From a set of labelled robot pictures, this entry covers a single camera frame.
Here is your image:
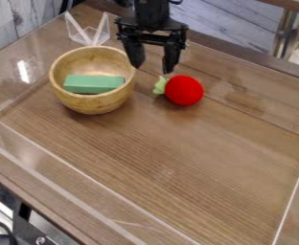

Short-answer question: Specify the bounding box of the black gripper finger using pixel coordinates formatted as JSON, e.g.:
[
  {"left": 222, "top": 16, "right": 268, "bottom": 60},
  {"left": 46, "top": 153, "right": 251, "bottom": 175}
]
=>
[
  {"left": 122, "top": 36, "right": 146, "bottom": 68},
  {"left": 163, "top": 40, "right": 185, "bottom": 74}
]

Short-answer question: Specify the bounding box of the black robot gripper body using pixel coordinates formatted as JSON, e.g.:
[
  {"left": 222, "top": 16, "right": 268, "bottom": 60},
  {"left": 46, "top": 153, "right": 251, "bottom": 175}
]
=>
[{"left": 115, "top": 17, "right": 189, "bottom": 49}]

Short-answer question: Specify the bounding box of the red plush fruit green leaf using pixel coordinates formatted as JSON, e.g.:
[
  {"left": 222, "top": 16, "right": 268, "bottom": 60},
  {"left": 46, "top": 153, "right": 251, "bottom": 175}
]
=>
[{"left": 153, "top": 75, "right": 205, "bottom": 106}]

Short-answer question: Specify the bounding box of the wooden bowl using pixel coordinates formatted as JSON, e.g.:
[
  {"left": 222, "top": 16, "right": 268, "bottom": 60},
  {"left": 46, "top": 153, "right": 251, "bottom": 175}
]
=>
[{"left": 48, "top": 46, "right": 135, "bottom": 115}]

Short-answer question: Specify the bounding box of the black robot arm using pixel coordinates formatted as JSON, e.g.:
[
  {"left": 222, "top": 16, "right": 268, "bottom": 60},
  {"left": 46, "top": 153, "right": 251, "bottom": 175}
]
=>
[{"left": 115, "top": 0, "right": 189, "bottom": 74}]

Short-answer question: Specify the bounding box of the green rectangular block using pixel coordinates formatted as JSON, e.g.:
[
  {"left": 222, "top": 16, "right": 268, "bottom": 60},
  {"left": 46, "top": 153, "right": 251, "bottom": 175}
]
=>
[{"left": 64, "top": 75, "right": 126, "bottom": 95}]

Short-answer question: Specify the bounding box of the metal table leg background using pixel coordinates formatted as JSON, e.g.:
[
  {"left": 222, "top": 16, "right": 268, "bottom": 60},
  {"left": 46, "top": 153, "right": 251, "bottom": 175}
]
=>
[{"left": 273, "top": 10, "right": 299, "bottom": 60}]

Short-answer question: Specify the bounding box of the black table frame bracket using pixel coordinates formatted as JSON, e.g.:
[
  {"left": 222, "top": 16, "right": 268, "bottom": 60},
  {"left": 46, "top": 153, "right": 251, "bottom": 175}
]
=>
[{"left": 13, "top": 202, "right": 58, "bottom": 245}]

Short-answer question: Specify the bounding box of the black cable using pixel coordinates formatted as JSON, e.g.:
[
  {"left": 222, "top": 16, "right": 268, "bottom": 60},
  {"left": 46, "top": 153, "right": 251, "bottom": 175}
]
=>
[{"left": 0, "top": 219, "right": 16, "bottom": 245}]

